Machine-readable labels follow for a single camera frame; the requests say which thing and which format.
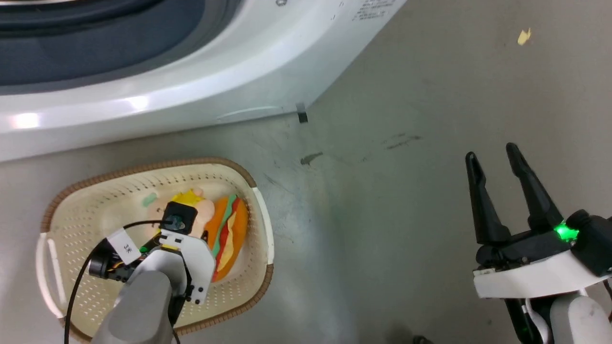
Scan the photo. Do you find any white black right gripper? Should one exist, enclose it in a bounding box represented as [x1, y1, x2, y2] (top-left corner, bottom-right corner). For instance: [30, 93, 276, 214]
[465, 142, 612, 300]

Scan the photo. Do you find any dark grey washer door gasket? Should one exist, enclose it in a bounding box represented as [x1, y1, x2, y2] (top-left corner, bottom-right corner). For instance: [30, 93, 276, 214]
[0, 0, 242, 87]

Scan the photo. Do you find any printed washing machine label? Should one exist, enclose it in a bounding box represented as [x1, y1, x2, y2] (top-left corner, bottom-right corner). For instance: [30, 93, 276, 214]
[352, 0, 397, 22]

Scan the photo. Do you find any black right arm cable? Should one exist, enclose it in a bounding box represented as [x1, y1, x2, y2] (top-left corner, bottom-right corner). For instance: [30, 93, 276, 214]
[505, 298, 550, 344]

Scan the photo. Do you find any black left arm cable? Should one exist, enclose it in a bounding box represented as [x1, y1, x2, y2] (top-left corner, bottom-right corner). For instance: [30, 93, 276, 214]
[64, 220, 164, 344]

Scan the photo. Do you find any orange plush sandwich toy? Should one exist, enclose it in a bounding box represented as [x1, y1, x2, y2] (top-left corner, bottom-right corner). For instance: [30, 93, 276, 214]
[206, 194, 250, 282]

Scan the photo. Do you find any white cable label tag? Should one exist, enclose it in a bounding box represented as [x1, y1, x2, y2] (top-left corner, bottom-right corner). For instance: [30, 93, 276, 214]
[106, 228, 142, 265]

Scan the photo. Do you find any pink plush doll yellow hair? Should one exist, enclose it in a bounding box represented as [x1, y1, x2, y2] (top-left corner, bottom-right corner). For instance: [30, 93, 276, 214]
[142, 188, 216, 239]

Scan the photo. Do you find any white washing machine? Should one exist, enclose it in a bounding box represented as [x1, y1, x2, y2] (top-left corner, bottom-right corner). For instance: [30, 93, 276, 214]
[0, 0, 408, 163]

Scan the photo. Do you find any cream perforated laundry basket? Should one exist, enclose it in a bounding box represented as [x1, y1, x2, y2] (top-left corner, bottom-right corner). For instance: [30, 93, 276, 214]
[36, 157, 274, 344]

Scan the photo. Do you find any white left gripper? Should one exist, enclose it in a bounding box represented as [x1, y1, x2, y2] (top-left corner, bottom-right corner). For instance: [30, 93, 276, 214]
[154, 229, 216, 305]

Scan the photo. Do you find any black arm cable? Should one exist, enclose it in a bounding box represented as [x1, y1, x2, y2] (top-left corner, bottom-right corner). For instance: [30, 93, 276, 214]
[64, 220, 164, 344]
[505, 298, 550, 344]

